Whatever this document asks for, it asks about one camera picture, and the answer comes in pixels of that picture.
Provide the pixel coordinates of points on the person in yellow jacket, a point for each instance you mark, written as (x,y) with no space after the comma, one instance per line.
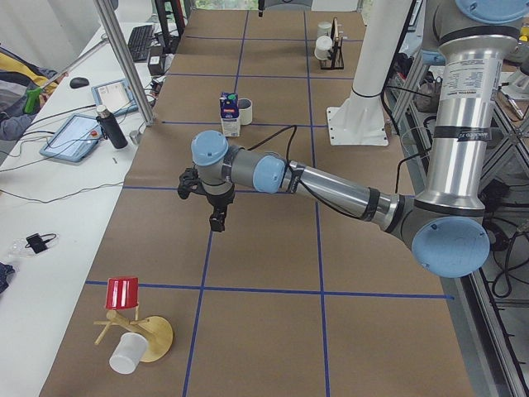
(18,76)

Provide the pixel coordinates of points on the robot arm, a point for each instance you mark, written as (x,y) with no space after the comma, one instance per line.
(442,224)

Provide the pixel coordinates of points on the black computer mouse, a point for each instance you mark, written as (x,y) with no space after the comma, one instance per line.
(78,82)

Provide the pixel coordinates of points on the black water bottle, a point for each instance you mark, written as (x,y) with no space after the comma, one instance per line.
(110,127)

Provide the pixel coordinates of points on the blue teach pendant tablet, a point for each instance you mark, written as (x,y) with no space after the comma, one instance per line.
(74,140)

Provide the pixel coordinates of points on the aluminium frame post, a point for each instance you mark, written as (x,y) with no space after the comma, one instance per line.
(120,49)

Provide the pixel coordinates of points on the wooden cup tree stand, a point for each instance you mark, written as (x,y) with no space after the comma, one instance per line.
(155,329)

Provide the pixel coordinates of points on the black keyboard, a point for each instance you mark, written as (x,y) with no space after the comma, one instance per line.
(139,42)

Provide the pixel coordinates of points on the white mug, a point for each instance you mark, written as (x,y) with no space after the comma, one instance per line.
(245,106)

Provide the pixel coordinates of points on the black wire cup rack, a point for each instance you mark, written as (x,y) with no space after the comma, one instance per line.
(335,58)

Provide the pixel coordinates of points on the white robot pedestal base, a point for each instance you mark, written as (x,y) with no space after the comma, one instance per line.
(359,121)

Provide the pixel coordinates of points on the black small device with cable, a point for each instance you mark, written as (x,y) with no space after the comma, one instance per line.
(38,243)

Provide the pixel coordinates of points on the white plastic cup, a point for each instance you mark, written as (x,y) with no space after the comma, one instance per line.
(128,353)

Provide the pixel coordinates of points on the blue white milk carton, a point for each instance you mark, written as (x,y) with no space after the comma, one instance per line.
(230,114)

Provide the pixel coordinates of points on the red plastic cup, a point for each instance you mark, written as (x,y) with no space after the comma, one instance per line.
(122,293)

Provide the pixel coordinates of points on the white cup in rack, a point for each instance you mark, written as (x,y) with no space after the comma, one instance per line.
(323,46)

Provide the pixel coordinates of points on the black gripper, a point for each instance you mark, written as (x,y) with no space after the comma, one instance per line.
(219,201)

